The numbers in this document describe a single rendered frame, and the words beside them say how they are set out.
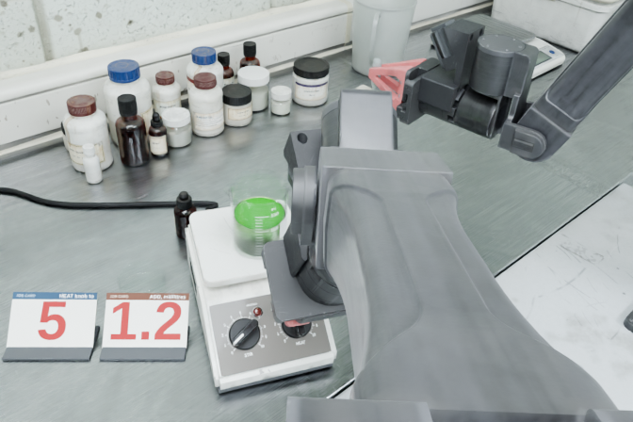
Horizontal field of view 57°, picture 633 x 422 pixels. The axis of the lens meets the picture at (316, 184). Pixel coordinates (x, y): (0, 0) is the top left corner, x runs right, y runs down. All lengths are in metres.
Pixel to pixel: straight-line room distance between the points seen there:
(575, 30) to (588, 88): 0.80
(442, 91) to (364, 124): 0.40
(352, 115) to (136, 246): 0.47
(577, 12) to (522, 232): 0.75
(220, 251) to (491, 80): 0.38
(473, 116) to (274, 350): 0.39
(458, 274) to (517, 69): 0.58
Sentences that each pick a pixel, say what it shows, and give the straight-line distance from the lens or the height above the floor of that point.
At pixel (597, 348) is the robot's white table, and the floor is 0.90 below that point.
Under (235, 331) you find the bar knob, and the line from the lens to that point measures 0.62.
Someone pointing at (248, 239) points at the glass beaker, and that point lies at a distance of 0.63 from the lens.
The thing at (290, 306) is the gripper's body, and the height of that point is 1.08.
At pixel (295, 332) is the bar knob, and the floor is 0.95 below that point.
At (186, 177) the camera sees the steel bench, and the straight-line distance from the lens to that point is 0.92.
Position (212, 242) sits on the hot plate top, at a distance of 0.67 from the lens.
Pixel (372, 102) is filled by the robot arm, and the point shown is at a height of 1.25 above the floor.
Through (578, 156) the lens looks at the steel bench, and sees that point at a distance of 1.11.
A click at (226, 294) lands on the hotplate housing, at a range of 0.64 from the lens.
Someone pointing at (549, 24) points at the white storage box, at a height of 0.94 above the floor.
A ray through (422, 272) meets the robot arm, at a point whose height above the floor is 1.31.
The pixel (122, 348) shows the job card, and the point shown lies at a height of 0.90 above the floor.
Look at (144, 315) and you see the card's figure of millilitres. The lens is 0.69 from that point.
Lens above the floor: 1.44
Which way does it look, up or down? 36 degrees down
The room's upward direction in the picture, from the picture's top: 4 degrees clockwise
